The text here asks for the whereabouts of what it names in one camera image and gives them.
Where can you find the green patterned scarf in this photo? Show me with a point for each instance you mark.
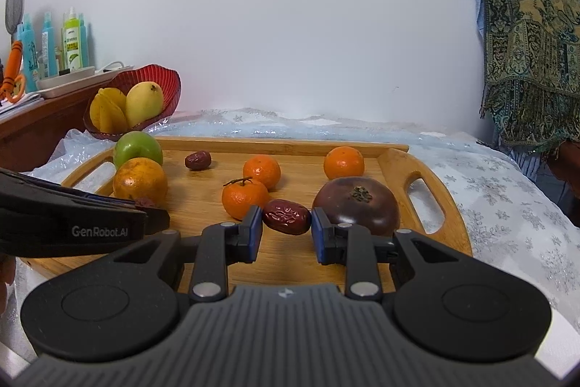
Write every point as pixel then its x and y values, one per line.
pixel 530 29

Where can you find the stack of papers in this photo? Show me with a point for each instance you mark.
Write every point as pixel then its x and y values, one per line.
pixel 22 101

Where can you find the dark purple round fruit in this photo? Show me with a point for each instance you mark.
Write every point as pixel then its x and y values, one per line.
pixel 358 210

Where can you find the dark wooden furniture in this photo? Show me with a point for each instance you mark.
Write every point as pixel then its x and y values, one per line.
pixel 566 169

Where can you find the large speckled orange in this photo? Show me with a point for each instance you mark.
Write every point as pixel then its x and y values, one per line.
pixel 139 180

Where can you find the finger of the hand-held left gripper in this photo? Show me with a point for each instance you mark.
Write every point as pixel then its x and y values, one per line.
pixel 68 228
pixel 45 194

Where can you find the white electric fly swatter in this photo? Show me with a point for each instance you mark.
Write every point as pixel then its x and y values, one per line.
pixel 14 1

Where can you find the brown wooden cabinet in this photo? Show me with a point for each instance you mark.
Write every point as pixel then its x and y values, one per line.
pixel 40 124

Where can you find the green apple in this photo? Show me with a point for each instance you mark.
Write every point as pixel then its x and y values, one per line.
pixel 136 149

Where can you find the clear snowflake tablecloth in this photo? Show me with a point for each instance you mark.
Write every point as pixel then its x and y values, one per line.
pixel 498 196

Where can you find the yellow mango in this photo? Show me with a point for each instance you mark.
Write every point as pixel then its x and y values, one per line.
pixel 145 101

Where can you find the red glass bowl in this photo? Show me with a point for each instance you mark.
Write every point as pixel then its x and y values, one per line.
pixel 167 87

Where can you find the small orange mandarin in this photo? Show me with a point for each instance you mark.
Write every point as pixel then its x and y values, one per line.
pixel 262 172
pixel 242 199
pixel 344 162

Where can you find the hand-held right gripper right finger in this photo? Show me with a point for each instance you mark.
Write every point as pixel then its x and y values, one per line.
pixel 319 233

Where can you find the person's left hand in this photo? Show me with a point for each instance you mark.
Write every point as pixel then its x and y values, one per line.
pixel 5 282

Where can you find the yellow starfruit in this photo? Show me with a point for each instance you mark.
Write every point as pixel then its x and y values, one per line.
pixel 108 110

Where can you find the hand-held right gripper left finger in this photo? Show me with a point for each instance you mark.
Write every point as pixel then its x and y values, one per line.
pixel 253 233

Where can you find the white rectangular tray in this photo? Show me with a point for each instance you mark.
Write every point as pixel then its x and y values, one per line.
pixel 63 81

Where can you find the teal spray bottle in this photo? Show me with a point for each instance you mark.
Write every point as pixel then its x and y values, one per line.
pixel 28 56
pixel 83 40
pixel 47 51

